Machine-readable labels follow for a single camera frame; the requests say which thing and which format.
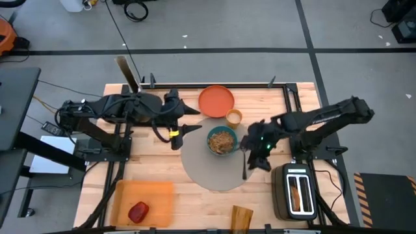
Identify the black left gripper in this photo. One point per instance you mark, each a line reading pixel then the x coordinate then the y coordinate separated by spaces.
pixel 177 110

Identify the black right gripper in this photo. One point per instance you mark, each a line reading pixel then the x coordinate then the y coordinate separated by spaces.
pixel 265 139

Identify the dark metal spoon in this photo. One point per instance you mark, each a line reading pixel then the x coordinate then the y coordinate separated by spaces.
pixel 244 169

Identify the teal bowl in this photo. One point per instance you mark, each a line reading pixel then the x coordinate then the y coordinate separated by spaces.
pixel 209 140

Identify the amber glass tumbler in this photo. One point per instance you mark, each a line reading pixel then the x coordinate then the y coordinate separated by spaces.
pixel 234 118

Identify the yellow cereal box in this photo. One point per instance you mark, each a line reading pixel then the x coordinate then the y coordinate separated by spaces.
pixel 242 221

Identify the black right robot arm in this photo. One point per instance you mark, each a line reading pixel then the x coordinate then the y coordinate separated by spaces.
pixel 325 117

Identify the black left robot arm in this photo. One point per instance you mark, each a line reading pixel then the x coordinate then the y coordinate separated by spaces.
pixel 107 107

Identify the orange plate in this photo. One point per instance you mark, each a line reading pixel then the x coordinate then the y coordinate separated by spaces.
pixel 214 100

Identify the brown cereal heap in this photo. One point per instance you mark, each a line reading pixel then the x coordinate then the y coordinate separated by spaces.
pixel 221 142

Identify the black toaster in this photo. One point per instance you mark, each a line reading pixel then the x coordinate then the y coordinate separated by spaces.
pixel 278 191

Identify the round grey placemat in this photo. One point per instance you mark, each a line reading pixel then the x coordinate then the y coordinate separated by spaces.
pixel 211 172

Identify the toast slice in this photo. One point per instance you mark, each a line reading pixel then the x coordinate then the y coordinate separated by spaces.
pixel 295 197

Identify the orange tray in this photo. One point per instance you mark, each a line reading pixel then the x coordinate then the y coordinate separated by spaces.
pixel 146 198

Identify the red glossy food block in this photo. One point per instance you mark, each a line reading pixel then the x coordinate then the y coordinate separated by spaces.
pixel 138 212

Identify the black power brick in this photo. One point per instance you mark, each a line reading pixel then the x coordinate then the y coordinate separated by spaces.
pixel 53 129

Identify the white flat board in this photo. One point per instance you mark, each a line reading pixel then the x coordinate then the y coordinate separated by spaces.
pixel 52 156

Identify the black yellow striped mat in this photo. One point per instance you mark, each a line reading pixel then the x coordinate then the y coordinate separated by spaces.
pixel 386 201

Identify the white container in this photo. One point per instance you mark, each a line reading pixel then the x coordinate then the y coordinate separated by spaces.
pixel 71 5

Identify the black desk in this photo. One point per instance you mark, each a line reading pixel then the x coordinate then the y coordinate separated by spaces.
pixel 16 107

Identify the black equipment case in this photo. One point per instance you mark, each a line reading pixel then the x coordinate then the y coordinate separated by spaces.
pixel 399 9
pixel 406 31

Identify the orange black machine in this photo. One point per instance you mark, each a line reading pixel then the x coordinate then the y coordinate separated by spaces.
pixel 6 35

